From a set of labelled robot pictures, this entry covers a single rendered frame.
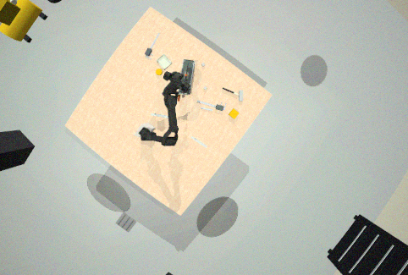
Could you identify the yellow block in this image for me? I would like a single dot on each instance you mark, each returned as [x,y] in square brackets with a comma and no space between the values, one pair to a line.
[233,113]

